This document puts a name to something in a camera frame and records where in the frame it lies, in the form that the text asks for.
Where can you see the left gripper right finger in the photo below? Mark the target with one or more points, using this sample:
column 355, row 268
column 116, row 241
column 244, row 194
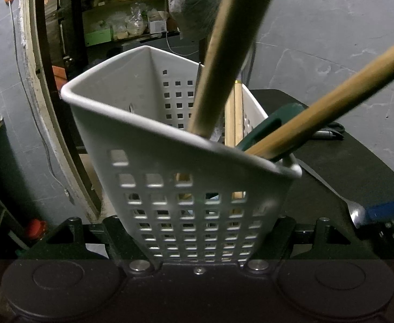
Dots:
column 290, row 240

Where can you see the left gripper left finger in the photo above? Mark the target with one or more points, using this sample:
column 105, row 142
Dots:
column 119, row 245

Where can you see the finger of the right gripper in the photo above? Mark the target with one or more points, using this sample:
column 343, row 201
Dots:
column 381, row 221

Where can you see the steel fork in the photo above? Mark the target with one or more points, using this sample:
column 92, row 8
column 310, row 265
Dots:
column 357, row 212

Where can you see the white perforated utensil basket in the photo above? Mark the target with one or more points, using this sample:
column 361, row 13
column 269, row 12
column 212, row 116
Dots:
column 182, row 198

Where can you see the green handled knife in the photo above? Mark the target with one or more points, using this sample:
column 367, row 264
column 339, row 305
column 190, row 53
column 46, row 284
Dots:
column 275, row 120

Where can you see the wooden chopstick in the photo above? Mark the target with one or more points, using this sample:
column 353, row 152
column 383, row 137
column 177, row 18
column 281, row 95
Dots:
column 345, row 97
column 238, row 112
column 235, row 27
column 229, row 116

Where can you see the green box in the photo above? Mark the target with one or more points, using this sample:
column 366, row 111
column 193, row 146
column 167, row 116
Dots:
column 98, row 37

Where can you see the plastic bag hanging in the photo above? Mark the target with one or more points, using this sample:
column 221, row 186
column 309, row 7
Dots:
column 195, row 18

